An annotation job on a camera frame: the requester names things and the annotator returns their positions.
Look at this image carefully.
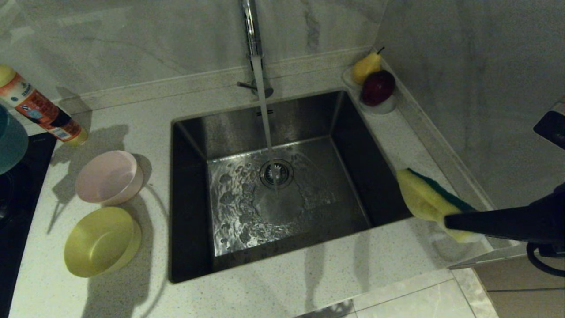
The green and yellow sponge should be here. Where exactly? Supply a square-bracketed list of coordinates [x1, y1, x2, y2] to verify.
[396, 168, 484, 243]

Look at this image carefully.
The black induction cooktop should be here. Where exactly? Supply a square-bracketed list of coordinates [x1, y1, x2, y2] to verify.
[0, 132, 57, 318]

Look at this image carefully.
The running tap water stream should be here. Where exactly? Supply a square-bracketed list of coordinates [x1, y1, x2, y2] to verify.
[251, 57, 279, 186]

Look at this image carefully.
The stainless steel sink basin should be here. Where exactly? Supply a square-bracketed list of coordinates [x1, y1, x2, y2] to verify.
[168, 91, 418, 284]

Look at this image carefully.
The chrome kitchen faucet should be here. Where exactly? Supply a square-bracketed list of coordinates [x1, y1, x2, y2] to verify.
[237, 0, 274, 99]

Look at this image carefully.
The dark red apple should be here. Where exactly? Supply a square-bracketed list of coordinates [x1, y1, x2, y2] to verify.
[362, 70, 396, 106]

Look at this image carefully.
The orange label detergent bottle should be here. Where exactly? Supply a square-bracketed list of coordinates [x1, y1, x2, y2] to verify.
[0, 65, 88, 147]

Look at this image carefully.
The small white dish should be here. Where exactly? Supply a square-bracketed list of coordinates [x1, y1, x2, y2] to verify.
[343, 66, 397, 115]

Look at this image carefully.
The pink plastic bowl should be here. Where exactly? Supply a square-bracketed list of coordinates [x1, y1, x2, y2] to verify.
[75, 151, 145, 206]

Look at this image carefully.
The metal sink drain strainer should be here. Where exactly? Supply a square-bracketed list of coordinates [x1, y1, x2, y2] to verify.
[260, 159, 294, 190]

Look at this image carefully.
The blue plastic bowl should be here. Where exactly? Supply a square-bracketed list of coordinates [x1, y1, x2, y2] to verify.
[0, 105, 29, 175]

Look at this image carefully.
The yellow plastic bowl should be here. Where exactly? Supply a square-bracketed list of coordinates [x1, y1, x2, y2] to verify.
[64, 207, 143, 278]

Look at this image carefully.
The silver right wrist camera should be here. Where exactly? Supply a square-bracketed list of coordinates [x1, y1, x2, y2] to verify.
[533, 101, 565, 151]

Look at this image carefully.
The yellow pear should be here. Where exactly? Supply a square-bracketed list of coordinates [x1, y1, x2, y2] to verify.
[352, 47, 384, 85]

